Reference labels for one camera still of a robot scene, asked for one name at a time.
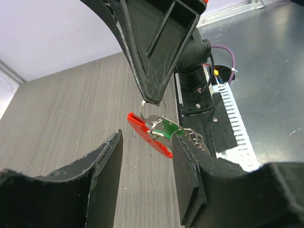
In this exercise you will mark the red handled crescent blade keychain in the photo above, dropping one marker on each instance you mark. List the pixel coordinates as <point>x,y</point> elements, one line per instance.
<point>140,124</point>

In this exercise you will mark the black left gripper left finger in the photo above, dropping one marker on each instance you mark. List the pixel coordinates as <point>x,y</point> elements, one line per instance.
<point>82,194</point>

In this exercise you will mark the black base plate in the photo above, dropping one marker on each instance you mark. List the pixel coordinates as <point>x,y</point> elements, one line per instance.
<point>206,116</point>

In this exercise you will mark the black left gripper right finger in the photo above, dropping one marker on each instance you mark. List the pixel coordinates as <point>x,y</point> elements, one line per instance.
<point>216,193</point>

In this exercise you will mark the green tagged key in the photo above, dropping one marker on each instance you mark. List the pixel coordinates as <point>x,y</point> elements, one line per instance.
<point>163,129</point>

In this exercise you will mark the white slotted cable duct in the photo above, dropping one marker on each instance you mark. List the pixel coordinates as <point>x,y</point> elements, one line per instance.
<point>243,154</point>

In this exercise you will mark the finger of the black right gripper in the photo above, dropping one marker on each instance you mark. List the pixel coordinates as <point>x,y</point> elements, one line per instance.
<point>158,32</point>
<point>104,11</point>

